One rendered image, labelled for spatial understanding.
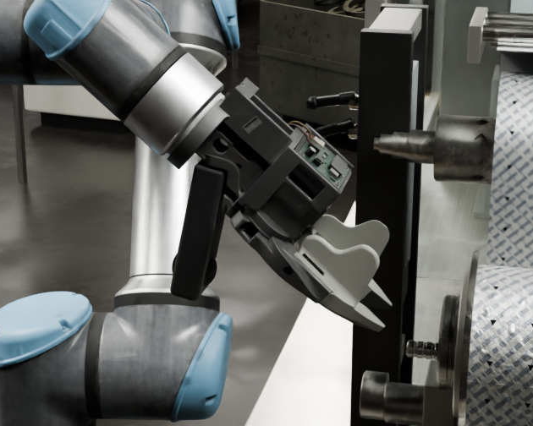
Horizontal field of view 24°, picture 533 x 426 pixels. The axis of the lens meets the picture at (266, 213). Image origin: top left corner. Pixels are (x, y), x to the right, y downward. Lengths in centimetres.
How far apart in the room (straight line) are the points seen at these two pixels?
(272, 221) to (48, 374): 45
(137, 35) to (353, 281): 25
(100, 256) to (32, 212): 59
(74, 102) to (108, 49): 526
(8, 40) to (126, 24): 15
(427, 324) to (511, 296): 93
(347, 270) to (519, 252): 24
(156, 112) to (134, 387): 45
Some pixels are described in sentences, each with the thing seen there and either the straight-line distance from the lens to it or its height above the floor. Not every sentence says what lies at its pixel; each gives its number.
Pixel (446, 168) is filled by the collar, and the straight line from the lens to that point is 116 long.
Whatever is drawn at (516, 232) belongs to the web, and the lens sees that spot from 113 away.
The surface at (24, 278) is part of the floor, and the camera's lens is 444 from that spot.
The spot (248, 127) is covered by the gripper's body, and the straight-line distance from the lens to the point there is 94.
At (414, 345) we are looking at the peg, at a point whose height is 124.
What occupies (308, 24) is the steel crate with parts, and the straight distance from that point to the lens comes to 588.
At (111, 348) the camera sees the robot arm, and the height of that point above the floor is 110.
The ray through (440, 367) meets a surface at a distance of 95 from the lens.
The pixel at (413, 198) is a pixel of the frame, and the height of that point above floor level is 123.
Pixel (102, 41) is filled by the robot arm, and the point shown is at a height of 148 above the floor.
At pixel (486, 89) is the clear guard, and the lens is 192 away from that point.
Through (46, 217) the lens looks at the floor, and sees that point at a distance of 503.
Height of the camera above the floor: 167
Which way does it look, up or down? 19 degrees down
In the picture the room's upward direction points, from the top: straight up
